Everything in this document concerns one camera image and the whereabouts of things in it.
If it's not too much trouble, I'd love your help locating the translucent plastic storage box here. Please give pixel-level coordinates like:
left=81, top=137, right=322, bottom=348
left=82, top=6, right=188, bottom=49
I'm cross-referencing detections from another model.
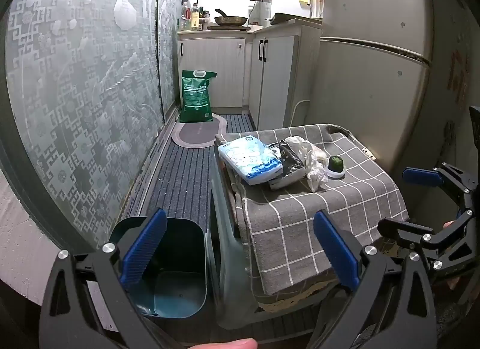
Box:
left=208, top=154, right=338, bottom=331

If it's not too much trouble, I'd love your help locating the patterned frosted sliding door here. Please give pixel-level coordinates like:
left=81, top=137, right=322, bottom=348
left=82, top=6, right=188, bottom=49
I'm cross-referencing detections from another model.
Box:
left=4, top=0, right=164, bottom=260
left=157, top=0, right=185, bottom=125

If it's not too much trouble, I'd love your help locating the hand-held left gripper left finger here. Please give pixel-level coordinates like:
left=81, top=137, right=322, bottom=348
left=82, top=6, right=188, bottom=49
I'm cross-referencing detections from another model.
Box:
left=39, top=208, right=181, bottom=349

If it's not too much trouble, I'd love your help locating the blue white tissue pack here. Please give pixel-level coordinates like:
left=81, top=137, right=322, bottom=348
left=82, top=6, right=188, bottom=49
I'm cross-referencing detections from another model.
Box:
left=217, top=136, right=284, bottom=185

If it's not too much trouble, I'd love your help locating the white plastic bag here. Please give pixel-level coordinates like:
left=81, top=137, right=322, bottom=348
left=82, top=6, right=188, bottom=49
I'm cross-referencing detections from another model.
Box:
left=285, top=135, right=329, bottom=193

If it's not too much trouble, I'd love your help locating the striped grey runner rug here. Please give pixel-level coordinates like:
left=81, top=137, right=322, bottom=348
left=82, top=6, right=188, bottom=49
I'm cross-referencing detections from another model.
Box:
left=144, top=113, right=259, bottom=331

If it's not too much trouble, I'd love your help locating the grey oval floor mat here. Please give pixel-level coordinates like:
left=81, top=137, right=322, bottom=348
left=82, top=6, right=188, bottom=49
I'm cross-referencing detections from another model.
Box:
left=172, top=114, right=227, bottom=148

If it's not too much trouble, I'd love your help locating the green rice bag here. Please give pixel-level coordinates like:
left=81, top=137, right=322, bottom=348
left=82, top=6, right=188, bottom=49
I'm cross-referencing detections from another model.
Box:
left=179, top=70, right=218, bottom=123

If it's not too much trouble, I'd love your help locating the black snack packet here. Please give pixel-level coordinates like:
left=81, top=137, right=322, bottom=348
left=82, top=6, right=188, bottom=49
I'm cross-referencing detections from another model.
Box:
left=267, top=141, right=306, bottom=189

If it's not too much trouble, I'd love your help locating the grey checkered cloth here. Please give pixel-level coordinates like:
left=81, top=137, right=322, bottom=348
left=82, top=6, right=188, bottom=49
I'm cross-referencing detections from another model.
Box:
left=214, top=124, right=409, bottom=295

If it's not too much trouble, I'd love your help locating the beige refrigerator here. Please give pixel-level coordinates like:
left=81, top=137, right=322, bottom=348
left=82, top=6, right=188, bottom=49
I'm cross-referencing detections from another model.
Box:
left=307, top=0, right=436, bottom=200

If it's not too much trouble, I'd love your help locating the metal frying pan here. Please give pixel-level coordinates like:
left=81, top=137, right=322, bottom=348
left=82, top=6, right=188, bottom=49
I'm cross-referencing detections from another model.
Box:
left=214, top=9, right=249, bottom=25

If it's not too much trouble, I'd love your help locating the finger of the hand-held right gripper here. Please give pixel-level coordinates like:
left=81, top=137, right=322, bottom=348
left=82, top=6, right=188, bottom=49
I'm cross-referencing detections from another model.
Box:
left=377, top=210, right=477, bottom=278
left=402, top=163, right=480, bottom=230

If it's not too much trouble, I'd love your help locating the white cable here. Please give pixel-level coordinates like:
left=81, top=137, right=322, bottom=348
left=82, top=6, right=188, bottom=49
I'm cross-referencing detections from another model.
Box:
left=292, top=100, right=312, bottom=127

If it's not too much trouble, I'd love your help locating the dark teal waste bin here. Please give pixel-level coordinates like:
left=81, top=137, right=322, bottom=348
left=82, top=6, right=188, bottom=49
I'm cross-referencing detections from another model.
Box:
left=109, top=216, right=209, bottom=320

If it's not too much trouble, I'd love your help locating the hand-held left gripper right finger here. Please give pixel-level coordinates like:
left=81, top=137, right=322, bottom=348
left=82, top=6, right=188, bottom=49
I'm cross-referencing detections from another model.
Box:
left=307, top=210, right=437, bottom=349

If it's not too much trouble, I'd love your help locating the white kitchen cabinet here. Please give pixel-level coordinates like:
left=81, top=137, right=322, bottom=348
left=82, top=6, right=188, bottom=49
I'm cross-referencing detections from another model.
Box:
left=177, top=30, right=250, bottom=108
left=249, top=21, right=323, bottom=134

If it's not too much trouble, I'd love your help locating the person's left hand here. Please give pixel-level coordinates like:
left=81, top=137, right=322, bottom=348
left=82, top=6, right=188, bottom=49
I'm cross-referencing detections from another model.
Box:
left=195, top=338, right=259, bottom=349

